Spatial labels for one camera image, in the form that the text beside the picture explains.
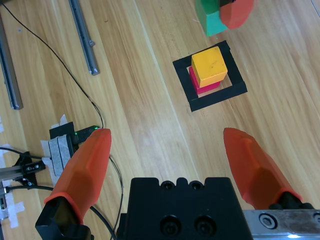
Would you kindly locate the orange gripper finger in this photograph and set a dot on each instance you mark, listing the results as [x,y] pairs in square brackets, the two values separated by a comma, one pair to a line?
[82,170]
[255,170]
[237,13]

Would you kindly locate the green wooden block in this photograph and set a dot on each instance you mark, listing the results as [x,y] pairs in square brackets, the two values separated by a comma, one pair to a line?
[215,23]

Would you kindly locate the yellow wooden block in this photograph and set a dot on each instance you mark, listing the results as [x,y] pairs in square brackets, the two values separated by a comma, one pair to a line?
[208,65]

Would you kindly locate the red wooden block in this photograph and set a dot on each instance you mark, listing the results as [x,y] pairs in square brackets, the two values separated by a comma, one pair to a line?
[207,88]

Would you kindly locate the black USB dongle green lights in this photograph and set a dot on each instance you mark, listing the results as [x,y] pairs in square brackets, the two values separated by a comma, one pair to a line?
[83,133]

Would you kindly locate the white tape piece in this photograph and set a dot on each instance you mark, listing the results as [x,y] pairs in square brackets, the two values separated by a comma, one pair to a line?
[12,210]
[63,120]

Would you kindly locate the silver aluminium profile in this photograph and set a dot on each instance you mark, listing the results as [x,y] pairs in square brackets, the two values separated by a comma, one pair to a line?
[10,173]

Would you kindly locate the black tape square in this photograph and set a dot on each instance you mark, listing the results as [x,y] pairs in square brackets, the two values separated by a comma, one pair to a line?
[217,97]

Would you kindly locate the black clamp bracket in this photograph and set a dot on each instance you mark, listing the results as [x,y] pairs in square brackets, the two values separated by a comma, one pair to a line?
[27,167]

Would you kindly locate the grey aluminium rail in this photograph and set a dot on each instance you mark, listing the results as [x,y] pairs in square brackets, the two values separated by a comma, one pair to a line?
[10,75]
[83,35]

